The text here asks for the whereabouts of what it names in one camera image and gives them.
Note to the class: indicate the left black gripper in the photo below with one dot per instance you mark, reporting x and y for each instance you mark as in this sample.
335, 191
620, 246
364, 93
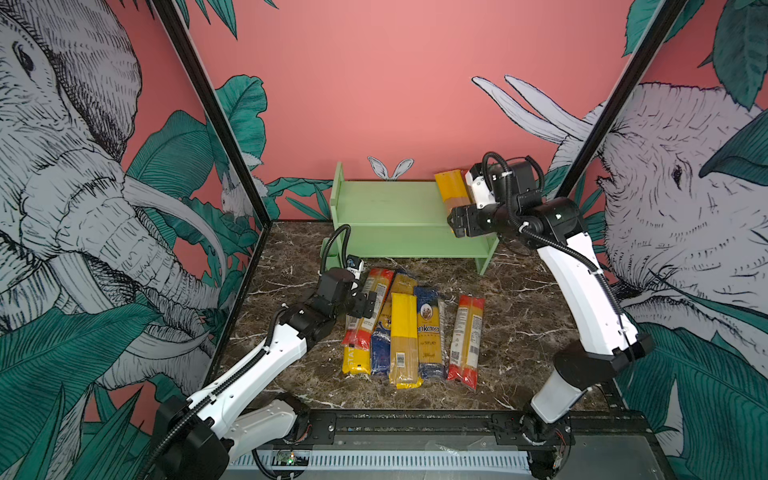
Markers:
360, 308

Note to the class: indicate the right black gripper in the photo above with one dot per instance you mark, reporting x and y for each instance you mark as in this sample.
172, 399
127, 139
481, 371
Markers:
475, 214

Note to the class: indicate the red spaghetti bag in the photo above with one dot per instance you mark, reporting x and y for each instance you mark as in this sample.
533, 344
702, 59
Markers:
359, 330
466, 340

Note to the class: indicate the yellow orange spaghetti bag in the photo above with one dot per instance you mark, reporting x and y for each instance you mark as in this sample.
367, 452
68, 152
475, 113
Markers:
453, 189

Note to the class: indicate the small yellow pasta bag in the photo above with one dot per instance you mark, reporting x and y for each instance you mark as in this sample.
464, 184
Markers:
403, 284

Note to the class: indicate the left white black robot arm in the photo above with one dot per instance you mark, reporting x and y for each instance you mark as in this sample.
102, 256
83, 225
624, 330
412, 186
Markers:
198, 437

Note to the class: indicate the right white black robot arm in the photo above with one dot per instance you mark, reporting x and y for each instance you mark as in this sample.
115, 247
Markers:
608, 342

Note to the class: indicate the green two-tier shelf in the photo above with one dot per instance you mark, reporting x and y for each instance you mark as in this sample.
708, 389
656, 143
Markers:
401, 219

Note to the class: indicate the small green side cup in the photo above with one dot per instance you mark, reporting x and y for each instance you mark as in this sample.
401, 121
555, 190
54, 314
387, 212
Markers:
328, 255

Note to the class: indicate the blue Barilla spaghetti box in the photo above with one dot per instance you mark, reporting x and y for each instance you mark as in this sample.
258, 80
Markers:
381, 342

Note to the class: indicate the yellow Tatime spaghetti bag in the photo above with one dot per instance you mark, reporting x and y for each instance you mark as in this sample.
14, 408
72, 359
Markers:
356, 361

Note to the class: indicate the long yellow spaghetti bag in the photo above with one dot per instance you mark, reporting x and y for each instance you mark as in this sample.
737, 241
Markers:
404, 362

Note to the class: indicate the blue Ankara spaghetti bag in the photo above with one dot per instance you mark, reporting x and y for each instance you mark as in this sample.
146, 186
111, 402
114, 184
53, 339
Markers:
430, 334

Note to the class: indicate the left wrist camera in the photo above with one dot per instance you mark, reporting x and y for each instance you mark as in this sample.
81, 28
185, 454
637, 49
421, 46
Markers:
355, 265

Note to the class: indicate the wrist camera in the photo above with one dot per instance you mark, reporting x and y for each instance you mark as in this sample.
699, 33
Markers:
480, 193
355, 265

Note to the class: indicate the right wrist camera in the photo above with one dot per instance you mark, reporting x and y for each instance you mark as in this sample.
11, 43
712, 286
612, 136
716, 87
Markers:
480, 193

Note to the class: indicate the white slotted cable duct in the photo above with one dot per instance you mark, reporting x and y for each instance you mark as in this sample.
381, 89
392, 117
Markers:
515, 462

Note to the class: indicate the right black frame post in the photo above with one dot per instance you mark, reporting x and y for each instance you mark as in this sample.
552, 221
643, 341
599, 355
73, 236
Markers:
648, 27

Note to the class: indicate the black frame post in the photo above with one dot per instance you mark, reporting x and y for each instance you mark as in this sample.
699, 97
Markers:
648, 27
170, 18

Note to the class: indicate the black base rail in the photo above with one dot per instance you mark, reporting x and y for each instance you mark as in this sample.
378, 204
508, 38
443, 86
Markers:
326, 427

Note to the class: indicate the left black frame post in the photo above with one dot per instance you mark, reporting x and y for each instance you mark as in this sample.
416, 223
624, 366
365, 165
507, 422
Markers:
170, 18

